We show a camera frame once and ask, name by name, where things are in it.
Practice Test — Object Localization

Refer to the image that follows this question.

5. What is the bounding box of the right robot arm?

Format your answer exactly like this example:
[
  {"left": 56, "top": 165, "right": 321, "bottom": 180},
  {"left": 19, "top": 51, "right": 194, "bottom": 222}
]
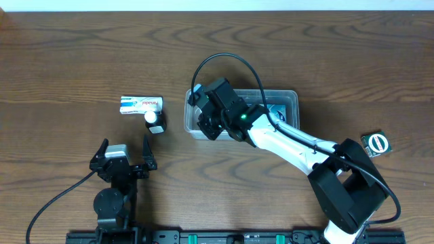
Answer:
[{"left": 189, "top": 78, "right": 390, "bottom": 243}]

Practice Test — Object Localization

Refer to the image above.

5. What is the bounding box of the blue Kool Fever box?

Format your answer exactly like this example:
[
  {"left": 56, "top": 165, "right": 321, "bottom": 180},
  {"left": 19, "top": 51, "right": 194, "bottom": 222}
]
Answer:
[{"left": 267, "top": 104, "right": 286, "bottom": 122}]

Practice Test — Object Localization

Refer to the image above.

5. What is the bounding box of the clear plastic container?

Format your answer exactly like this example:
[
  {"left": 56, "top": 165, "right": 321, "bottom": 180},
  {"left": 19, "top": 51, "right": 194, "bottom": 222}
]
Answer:
[{"left": 184, "top": 89, "right": 300, "bottom": 140}]

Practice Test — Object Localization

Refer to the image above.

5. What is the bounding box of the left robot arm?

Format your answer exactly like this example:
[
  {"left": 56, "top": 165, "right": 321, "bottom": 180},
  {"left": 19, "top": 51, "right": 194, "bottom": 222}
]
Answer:
[{"left": 90, "top": 136, "right": 157, "bottom": 244}]

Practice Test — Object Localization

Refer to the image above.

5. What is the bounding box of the green round-logo box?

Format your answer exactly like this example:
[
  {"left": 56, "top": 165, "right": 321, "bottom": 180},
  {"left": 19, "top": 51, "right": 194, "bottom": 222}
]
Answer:
[{"left": 361, "top": 131, "right": 393, "bottom": 158}]

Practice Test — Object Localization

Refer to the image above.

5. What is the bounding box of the dark bottle white cap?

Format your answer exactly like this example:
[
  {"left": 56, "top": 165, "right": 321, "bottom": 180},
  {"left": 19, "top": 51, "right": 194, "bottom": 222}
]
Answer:
[{"left": 144, "top": 110, "right": 167, "bottom": 134}]

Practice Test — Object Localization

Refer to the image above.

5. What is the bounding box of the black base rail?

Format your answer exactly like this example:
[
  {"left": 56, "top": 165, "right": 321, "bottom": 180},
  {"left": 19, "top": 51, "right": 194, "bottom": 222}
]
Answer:
[{"left": 65, "top": 228, "right": 406, "bottom": 244}]

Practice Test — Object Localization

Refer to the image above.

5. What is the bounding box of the white Panadol box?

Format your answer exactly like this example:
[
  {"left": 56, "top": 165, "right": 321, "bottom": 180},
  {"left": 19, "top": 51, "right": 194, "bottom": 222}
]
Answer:
[{"left": 119, "top": 96, "right": 163, "bottom": 114}]

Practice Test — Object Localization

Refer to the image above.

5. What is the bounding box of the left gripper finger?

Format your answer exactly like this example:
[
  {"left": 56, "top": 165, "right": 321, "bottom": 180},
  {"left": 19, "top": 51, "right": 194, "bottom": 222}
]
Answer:
[
  {"left": 94, "top": 138, "right": 109, "bottom": 163},
  {"left": 142, "top": 135, "right": 155, "bottom": 165}
]

